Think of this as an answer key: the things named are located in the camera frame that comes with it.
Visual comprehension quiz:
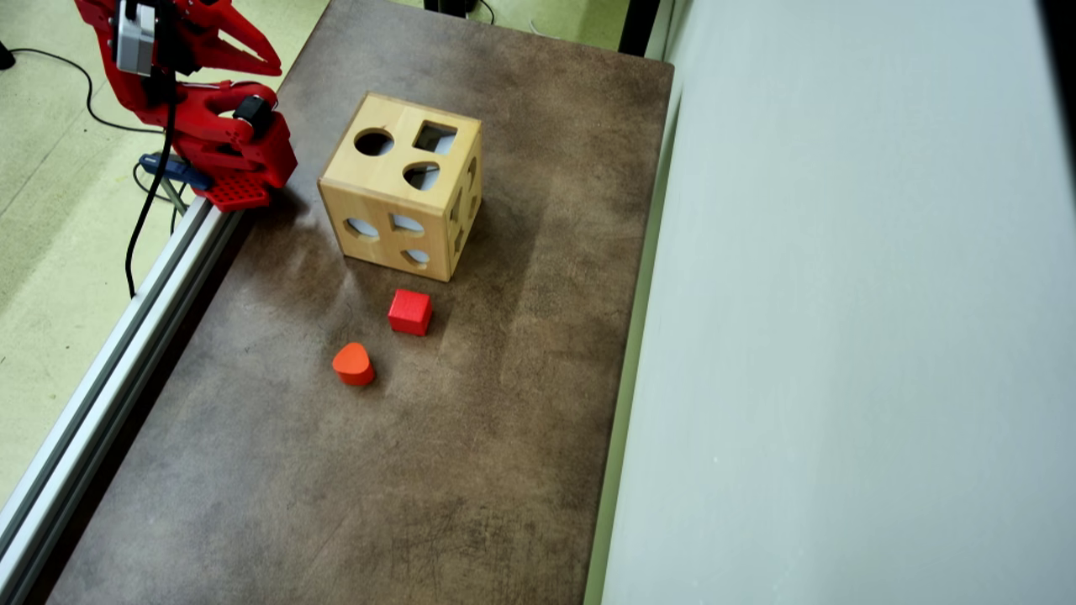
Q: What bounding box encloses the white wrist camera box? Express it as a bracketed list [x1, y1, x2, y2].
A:
[115, 0, 159, 76]

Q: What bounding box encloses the dark vertical post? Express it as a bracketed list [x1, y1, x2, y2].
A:
[618, 0, 662, 58]

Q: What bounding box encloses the black object with cable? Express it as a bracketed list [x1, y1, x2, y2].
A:
[423, 0, 498, 26]

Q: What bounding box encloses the blue handled clamp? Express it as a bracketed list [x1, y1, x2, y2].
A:
[139, 151, 211, 215]

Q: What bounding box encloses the aluminium profile rail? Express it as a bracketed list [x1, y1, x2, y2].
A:
[0, 195, 245, 605]

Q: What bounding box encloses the orange rounded triangle block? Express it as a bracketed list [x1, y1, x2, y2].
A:
[332, 341, 376, 387]

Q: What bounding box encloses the red cube block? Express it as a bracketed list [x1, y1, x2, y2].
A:
[388, 290, 434, 337]

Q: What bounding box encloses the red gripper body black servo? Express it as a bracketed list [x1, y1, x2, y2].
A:
[156, 0, 222, 77]

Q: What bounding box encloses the long black floor cable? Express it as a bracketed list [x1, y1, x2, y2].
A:
[0, 47, 167, 135]

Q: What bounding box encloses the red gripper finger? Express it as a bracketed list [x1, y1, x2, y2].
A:
[196, 50, 283, 76]
[202, 0, 273, 50]

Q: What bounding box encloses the wooden shape sorter box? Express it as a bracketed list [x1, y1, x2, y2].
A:
[318, 91, 484, 283]

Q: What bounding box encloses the black camera cable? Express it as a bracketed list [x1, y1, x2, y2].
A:
[124, 0, 179, 299]

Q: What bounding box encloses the short black looped cable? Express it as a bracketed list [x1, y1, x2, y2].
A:
[132, 162, 187, 238]

